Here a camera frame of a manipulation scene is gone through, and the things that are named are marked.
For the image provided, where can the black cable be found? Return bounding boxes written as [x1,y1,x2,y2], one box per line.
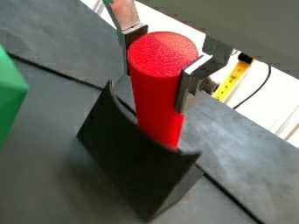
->
[233,64,274,110]

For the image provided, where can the red foam cylinder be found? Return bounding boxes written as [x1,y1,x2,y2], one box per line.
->
[127,31,200,151]

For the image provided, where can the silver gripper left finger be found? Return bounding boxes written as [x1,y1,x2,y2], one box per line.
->
[103,0,149,74]

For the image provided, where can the black curved cradle stand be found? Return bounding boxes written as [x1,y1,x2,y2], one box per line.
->
[78,81,204,222]

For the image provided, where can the green foam shape-sorter block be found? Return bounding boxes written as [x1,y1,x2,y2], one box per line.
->
[0,45,30,147]

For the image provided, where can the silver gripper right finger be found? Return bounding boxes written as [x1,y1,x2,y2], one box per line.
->
[176,36,234,114]

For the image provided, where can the yellow perforated bracket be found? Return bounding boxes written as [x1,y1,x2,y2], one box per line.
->
[213,52,254,102]

